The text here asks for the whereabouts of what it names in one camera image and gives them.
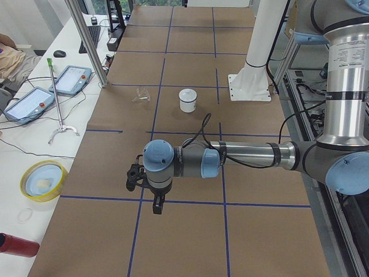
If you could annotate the metal reacher grabber tool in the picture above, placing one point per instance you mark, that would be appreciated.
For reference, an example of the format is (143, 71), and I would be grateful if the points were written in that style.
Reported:
(62, 127)

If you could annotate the far blue teach pendant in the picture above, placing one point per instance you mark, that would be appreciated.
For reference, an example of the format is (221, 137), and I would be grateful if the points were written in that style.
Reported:
(72, 80)

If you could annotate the black computer mouse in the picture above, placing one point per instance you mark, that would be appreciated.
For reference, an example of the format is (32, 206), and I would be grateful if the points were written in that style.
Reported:
(59, 54)

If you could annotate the blue teach pendant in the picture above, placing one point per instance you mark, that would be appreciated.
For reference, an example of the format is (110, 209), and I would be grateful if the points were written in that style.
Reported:
(72, 80)
(30, 106)

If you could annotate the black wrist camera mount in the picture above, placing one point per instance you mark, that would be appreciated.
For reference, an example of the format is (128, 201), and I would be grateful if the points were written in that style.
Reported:
(136, 176)

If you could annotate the near blue teach pendant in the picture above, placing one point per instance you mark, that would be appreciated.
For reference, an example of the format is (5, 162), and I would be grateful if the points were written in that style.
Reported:
(30, 106)

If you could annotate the aluminium frame post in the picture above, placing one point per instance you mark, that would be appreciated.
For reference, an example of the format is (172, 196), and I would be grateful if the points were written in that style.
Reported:
(82, 29)

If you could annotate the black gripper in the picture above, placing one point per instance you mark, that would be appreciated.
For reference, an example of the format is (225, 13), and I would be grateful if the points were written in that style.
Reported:
(157, 191)

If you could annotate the yellow tape roll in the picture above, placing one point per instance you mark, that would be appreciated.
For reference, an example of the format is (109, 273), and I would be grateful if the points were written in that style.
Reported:
(50, 195)

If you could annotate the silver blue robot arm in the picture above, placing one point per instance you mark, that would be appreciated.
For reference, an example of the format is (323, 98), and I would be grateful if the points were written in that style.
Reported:
(338, 158)

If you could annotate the white enamel cup blue rim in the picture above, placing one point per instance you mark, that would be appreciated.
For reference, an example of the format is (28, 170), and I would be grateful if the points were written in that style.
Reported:
(187, 107)

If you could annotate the black box device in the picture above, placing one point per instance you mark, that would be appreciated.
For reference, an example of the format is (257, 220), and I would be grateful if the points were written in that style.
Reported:
(114, 40)

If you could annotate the red cylinder bottle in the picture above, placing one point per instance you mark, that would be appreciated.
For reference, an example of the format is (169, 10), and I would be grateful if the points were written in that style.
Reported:
(18, 246)

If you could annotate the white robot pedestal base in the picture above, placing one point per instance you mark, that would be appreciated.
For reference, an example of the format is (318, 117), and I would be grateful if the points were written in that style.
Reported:
(251, 83)

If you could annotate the seated person beige clothes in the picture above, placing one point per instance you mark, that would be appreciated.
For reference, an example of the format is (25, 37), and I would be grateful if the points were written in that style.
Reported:
(16, 65)

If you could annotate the light blue plate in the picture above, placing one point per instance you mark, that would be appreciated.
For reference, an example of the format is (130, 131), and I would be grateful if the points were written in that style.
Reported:
(43, 180)

